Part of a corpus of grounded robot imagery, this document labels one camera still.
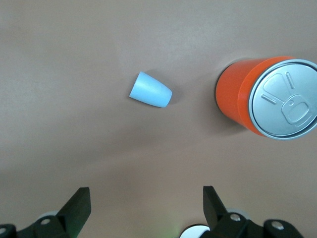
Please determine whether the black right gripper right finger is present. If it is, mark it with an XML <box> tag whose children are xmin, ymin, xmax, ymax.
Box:
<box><xmin>203</xmin><ymin>185</ymin><xmax>305</xmax><ymax>238</ymax></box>

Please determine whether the orange can with silver lid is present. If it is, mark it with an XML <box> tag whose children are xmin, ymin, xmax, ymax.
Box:
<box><xmin>214</xmin><ymin>56</ymin><xmax>317</xmax><ymax>141</ymax></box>

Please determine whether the light blue plastic cup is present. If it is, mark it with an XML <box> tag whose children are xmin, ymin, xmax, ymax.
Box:
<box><xmin>128</xmin><ymin>71</ymin><xmax>173</xmax><ymax>109</ymax></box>

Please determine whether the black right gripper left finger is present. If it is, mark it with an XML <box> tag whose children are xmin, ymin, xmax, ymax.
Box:
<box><xmin>0</xmin><ymin>187</ymin><xmax>91</xmax><ymax>238</ymax></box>

